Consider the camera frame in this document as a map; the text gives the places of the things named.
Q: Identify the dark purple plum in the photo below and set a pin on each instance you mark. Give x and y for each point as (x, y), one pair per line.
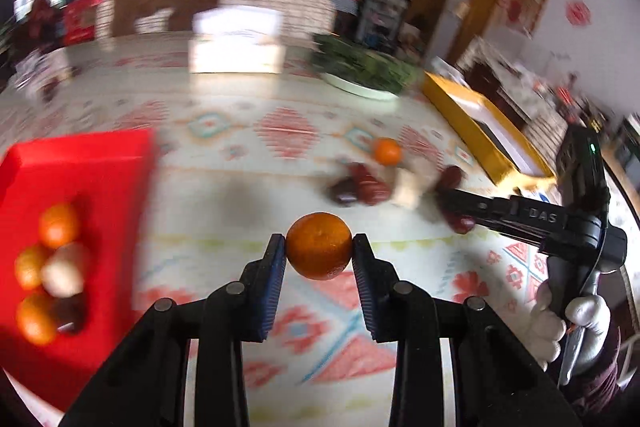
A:
(342, 192)
(72, 314)

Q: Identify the person's right hand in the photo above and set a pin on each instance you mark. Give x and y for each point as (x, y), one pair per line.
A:
(590, 319)

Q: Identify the person's right forearm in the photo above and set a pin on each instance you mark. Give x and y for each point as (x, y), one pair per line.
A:
(600, 387)

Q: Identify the green leafy vegetables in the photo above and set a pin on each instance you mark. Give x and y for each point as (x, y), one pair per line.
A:
(365, 62)

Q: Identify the large orange tangerine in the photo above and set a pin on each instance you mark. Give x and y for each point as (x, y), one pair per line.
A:
(318, 245)

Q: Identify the pink rounded cake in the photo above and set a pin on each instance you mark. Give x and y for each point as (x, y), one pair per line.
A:
(65, 269)

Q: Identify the red plastic tray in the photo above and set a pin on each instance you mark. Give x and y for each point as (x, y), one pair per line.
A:
(110, 187)

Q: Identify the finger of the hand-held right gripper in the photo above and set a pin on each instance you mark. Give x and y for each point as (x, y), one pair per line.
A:
(475, 202)
(505, 232)

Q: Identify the small orange tangerine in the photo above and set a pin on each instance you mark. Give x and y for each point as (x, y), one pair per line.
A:
(387, 152)
(36, 318)
(59, 223)
(29, 268)

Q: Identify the square beige cake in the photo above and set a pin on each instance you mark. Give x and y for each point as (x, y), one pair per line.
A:
(407, 192)

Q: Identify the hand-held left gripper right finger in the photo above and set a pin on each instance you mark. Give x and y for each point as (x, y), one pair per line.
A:
(367, 292)

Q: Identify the brown cardboard board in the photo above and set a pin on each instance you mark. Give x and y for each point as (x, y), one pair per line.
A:
(150, 7)

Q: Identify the red wall decoration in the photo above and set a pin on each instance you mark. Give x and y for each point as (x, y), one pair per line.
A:
(577, 13)

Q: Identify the red box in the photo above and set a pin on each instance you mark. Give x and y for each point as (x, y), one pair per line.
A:
(80, 19)

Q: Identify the lace covered sofa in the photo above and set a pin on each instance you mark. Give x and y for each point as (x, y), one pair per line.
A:
(500, 72)

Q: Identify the yellow cardboard box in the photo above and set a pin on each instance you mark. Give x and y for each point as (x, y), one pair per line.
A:
(450, 107)

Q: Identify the white tissue box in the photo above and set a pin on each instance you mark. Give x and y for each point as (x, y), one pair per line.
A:
(235, 42)

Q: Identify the fat red date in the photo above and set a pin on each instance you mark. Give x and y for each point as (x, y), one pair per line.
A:
(461, 223)

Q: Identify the long red date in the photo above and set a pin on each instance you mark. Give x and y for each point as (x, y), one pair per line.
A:
(450, 177)
(370, 184)

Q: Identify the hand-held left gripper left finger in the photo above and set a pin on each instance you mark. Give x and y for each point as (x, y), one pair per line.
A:
(272, 287)

